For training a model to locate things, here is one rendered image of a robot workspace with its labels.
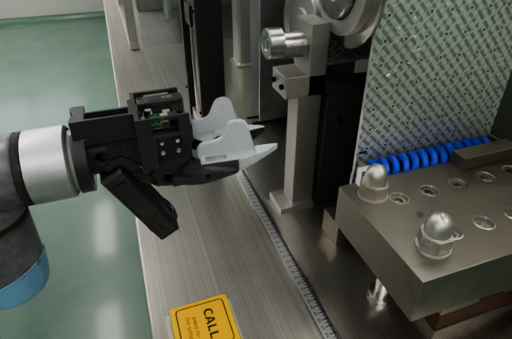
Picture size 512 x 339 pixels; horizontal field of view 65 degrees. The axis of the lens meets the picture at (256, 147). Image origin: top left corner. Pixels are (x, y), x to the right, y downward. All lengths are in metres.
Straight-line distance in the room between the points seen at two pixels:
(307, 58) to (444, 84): 0.18
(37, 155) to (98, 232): 1.67
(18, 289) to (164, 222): 0.16
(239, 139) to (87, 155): 0.15
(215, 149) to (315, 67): 0.20
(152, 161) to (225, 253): 0.24
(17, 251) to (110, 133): 0.16
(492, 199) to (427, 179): 0.08
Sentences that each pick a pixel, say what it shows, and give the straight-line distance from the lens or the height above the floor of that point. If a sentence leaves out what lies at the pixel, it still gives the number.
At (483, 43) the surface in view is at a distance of 0.61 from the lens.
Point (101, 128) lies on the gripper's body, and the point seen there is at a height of 1.15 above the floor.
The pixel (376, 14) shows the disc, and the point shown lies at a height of 1.23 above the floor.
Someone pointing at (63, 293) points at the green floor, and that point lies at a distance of 1.87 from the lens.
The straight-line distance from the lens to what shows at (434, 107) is 0.60.
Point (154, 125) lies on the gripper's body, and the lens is 0.42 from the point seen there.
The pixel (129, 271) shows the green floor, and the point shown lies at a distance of 1.86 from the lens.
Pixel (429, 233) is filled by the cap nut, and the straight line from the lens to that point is 0.45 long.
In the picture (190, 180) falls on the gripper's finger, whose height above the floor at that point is 1.09.
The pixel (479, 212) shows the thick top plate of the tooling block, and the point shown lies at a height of 1.03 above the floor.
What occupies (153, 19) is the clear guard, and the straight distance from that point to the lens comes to 1.47.
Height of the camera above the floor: 1.34
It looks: 32 degrees down
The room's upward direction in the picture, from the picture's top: straight up
